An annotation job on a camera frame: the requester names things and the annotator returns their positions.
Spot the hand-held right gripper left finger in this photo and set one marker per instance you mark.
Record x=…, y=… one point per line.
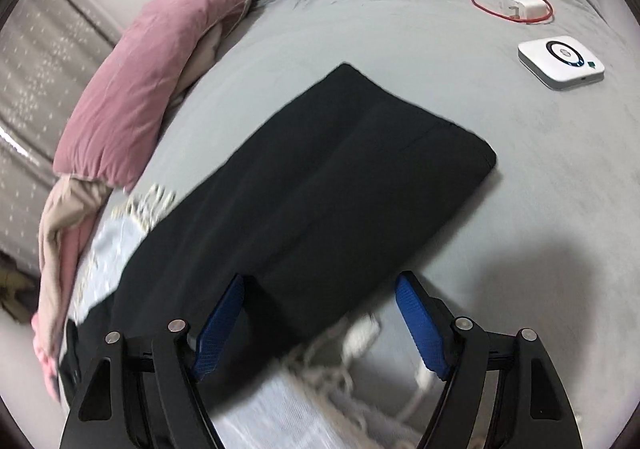
x=219, y=329

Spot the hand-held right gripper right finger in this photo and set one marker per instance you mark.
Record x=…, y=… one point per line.
x=422, y=329

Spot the black padded garment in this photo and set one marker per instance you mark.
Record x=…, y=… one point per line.
x=310, y=189

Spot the dark hanging clothes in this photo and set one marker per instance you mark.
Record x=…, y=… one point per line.
x=12, y=286

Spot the grey checked fringed blanket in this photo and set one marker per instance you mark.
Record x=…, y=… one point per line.
x=280, y=409

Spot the grey bed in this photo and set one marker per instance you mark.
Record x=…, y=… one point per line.
x=500, y=179

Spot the beige and pink quilt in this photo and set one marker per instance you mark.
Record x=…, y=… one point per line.
x=60, y=229

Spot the pink velvet pillow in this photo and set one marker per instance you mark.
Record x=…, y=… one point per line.
x=135, y=89

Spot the white square device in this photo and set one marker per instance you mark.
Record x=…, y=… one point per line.
x=560, y=61

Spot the grey dotted curtain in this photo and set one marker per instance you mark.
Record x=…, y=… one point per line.
x=35, y=79

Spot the white charger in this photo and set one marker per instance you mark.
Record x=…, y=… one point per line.
x=522, y=4

